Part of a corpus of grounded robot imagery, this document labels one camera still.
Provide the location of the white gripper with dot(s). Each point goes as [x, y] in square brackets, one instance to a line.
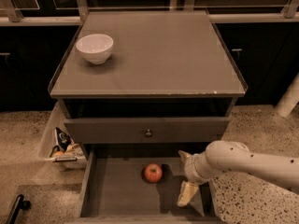
[190, 169]

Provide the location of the red apple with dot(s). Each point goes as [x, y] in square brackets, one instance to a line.
[153, 172]

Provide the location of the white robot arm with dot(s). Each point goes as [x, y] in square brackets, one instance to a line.
[221, 157]

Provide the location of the upper drawer with knob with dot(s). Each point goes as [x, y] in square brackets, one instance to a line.
[146, 130]

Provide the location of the open middle drawer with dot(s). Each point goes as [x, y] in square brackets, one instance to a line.
[115, 191]

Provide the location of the grey drawer cabinet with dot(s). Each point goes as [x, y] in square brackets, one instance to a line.
[161, 66]

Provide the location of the dark snack bag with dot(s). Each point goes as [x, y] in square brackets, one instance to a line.
[62, 139]

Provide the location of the clear plastic bin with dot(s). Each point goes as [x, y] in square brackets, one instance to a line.
[57, 146]

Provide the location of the orange fruit in bin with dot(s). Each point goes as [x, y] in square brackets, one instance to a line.
[58, 153]

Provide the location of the white ceramic bowl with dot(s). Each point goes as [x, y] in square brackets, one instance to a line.
[96, 48]

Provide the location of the black handle bottom left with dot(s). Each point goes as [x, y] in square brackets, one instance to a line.
[19, 204]

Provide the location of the metal railing frame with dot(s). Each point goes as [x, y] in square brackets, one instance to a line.
[218, 11]

